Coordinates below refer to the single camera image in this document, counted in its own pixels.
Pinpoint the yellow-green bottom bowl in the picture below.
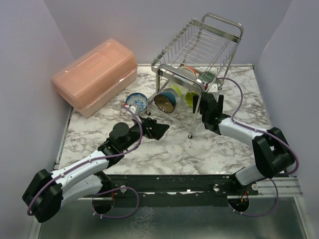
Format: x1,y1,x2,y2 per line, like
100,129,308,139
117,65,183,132
185,91,198,107

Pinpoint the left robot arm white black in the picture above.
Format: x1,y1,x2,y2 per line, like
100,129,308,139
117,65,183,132
22,117,169,223

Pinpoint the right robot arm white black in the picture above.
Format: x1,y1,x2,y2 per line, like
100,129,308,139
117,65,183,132
192,93,298,195

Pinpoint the pink plastic storage box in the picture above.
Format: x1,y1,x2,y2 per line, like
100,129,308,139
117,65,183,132
52,38,138,118

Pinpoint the lime green white bowl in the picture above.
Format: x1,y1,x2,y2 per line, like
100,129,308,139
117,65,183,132
171,86,183,98

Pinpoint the white orange bowl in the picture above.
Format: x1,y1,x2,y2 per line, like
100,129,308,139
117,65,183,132
181,66,197,76

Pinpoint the dark teal beige bowl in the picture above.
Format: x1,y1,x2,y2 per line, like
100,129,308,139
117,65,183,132
154,92,176,114

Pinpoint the stainless steel dish rack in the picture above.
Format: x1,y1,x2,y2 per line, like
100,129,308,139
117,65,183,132
147,13,244,138

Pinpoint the mint green brown-rimmed bowl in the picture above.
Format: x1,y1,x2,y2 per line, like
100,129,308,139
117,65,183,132
198,71,216,83

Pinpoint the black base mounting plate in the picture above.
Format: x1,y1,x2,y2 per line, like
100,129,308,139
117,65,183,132
49,159,290,209

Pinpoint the blue white patterned bowl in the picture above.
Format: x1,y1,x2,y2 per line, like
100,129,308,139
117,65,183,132
125,92,148,113

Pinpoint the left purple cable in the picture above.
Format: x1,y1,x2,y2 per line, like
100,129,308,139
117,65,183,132
27,104,144,219

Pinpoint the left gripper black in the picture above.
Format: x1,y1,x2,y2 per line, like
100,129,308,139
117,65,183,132
121,115,169,151

